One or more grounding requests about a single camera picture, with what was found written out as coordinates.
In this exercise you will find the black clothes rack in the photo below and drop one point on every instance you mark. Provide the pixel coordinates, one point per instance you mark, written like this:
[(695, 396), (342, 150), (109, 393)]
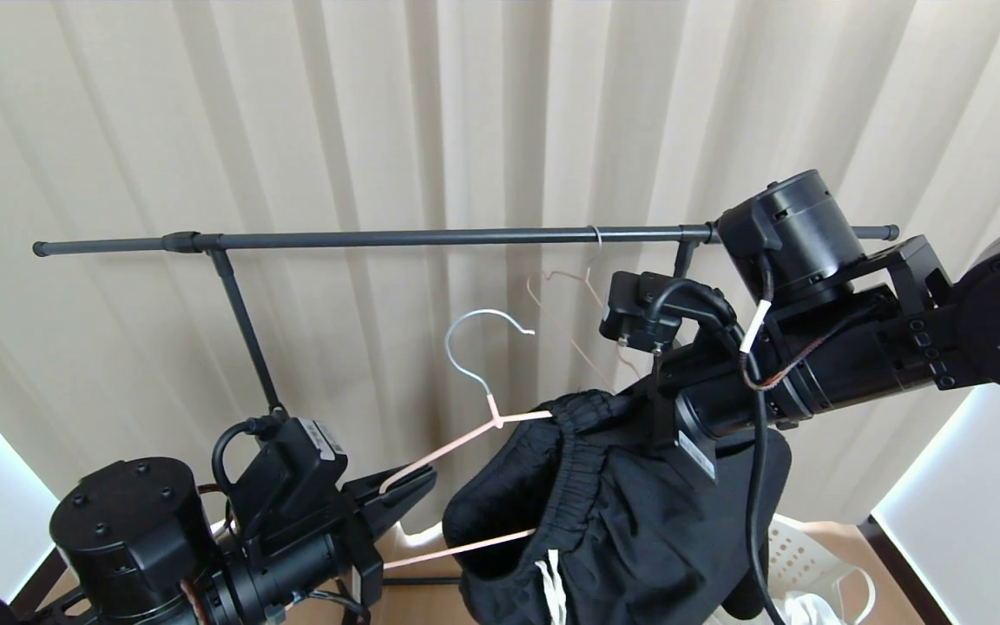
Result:
[(378, 238)]

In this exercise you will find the white laundry basket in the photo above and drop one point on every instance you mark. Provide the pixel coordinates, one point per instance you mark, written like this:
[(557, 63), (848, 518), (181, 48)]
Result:
[(799, 547)]

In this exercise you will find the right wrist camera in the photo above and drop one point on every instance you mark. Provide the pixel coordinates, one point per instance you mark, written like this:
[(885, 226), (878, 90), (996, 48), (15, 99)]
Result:
[(639, 308)]

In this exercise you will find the pink clothes hanger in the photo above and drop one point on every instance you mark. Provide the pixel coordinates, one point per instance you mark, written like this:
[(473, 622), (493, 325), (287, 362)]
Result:
[(559, 276), (457, 445)]

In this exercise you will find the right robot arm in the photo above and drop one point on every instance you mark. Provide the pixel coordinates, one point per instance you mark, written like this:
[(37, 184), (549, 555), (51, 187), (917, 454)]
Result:
[(856, 347)]

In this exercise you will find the white garment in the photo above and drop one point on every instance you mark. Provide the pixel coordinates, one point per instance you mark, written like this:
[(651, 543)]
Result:
[(808, 608)]

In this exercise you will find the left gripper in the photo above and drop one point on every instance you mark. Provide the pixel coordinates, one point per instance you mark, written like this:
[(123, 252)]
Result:
[(292, 573)]

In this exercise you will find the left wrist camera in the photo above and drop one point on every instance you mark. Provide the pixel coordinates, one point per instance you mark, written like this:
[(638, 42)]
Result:
[(292, 469)]

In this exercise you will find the black shorts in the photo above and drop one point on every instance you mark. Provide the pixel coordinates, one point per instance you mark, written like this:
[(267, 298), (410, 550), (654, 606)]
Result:
[(630, 521)]

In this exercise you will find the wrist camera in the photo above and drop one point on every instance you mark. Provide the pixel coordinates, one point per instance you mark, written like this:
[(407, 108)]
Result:
[(639, 308), (292, 469)]

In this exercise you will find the beige curtain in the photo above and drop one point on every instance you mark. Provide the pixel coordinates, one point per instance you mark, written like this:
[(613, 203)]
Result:
[(292, 113)]

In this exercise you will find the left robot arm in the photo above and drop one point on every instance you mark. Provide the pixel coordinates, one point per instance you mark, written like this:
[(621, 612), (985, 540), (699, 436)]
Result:
[(131, 529)]

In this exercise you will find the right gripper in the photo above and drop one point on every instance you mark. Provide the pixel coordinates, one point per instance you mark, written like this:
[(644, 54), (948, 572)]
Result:
[(726, 391)]

